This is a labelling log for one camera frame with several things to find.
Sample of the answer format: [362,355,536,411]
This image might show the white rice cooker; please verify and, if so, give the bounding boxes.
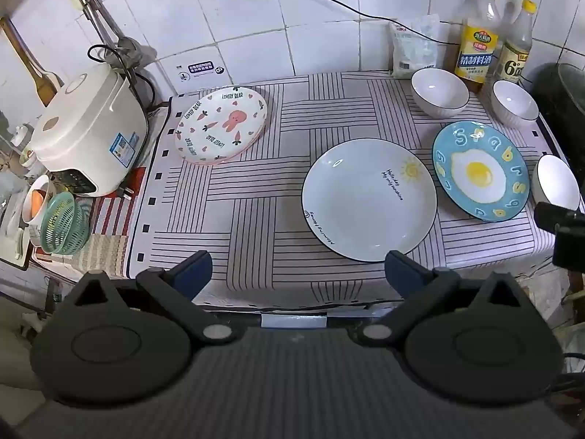
[29,61,150,198]

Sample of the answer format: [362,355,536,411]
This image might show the green plastic colander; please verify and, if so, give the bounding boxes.
[41,191,91,256]

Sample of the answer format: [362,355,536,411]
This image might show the black rice cooker cord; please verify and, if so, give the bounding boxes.
[87,44,157,116]

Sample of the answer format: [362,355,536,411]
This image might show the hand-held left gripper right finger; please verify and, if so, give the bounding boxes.
[358,251,527,347]

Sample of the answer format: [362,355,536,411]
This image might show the blue fried egg plate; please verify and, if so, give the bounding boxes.
[432,121,531,223]

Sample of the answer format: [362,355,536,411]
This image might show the beige woven cloth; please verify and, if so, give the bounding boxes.
[61,233,129,286]

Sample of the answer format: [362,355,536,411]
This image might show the black wok with lid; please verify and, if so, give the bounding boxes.
[529,61,585,172]

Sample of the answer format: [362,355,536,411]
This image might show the wooden spatula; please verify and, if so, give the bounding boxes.
[0,17,61,107]

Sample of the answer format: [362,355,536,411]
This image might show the white bunny print plate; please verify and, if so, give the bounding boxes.
[174,86,268,166]

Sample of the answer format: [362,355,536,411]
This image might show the yellow cap vinegar bottle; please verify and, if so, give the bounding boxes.
[494,0,538,86]

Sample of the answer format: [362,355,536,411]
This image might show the white plate with sun print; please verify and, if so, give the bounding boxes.
[301,138,438,264]

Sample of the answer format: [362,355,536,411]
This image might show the white plastic bag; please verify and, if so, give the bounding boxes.
[389,15,440,79]

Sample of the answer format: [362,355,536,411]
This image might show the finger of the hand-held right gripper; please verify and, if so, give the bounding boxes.
[535,201,585,237]

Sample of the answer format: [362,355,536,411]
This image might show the white container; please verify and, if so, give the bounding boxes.
[22,174,57,239]

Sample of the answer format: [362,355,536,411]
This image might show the yellow label cooking wine bottle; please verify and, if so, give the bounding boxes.
[453,0,502,95]

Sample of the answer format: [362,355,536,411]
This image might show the red striped cloth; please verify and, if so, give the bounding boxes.
[87,165,148,239]

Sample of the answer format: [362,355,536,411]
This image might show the white bowl with dark rim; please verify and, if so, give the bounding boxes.
[410,68,471,120]
[531,154,581,213]
[491,80,540,129]

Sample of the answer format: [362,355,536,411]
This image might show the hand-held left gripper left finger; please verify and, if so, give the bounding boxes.
[68,251,236,346]

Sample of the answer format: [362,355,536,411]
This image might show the wall sticker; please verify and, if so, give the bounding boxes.
[176,61,225,84]

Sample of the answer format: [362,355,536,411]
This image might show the hanging metal utensils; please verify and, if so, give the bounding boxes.
[59,0,140,62]

